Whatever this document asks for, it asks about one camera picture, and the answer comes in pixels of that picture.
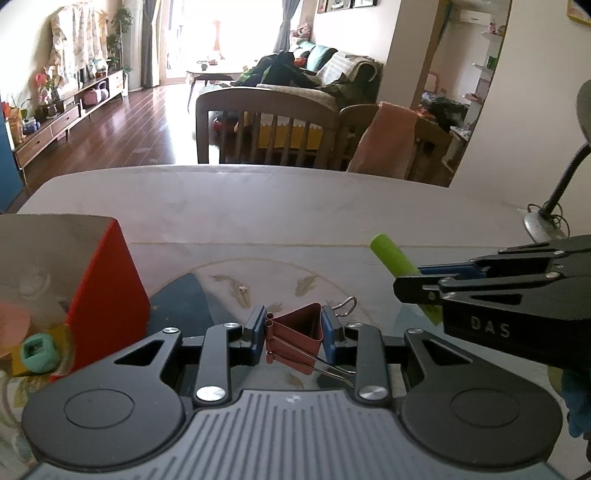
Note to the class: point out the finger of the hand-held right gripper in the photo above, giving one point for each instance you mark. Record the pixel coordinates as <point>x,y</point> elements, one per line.
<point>415,290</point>
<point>448,270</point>

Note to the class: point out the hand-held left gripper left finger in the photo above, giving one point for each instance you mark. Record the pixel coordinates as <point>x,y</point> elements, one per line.
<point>255,334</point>

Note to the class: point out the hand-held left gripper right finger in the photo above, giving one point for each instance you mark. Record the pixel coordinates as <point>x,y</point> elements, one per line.
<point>331,334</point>

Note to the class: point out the red binder clip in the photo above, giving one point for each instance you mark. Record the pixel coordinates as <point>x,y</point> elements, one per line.
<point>298,330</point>

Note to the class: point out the light green tube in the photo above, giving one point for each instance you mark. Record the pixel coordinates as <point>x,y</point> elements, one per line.
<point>392,256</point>

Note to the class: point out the red cardboard box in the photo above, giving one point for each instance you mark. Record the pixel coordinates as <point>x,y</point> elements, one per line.
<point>108,286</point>

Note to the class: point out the teal plastic toy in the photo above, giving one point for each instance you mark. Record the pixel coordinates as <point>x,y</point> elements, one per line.
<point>40,354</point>

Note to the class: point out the pink heart-shaped dish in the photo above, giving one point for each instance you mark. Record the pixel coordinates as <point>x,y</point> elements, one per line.
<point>14,330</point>

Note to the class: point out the person's right hand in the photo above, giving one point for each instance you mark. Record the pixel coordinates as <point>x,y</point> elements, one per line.
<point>577,406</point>

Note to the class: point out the printed blue table mat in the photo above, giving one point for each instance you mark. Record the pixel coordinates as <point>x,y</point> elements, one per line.
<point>184,295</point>

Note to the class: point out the grey desk lamp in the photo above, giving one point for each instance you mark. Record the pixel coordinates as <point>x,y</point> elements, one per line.
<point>561,184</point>

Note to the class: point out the pink towel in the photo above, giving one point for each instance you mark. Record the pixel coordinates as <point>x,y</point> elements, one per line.
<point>385,138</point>

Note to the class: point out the cluttered sofa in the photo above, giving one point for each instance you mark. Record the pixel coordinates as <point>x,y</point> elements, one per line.
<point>341,74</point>

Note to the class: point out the wooden slatted dining chair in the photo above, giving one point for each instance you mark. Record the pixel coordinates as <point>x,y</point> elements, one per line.
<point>258,104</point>

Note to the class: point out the low coffee table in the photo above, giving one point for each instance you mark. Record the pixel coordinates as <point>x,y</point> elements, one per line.
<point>210,74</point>

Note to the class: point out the wooden television cabinet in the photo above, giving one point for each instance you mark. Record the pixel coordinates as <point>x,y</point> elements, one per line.
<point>55,127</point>

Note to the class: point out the gold framed painting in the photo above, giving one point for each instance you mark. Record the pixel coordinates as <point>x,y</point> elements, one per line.
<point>581,9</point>

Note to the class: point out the grey window curtain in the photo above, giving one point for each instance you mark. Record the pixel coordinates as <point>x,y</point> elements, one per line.
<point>148,41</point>
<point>288,21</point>

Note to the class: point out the black and blue water dispenser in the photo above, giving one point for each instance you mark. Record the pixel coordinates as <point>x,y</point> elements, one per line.
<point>9,161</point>

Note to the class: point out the pink artificial flowers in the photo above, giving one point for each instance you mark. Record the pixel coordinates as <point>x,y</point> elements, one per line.
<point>44,85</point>

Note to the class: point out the tall green houseplant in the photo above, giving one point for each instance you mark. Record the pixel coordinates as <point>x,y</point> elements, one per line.
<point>119,37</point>

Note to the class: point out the cloth-covered television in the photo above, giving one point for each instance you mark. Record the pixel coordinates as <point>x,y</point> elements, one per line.
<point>76,41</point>

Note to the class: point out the dark framed wall picture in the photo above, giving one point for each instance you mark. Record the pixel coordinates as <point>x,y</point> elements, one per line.
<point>322,4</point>
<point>339,3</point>
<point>364,2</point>

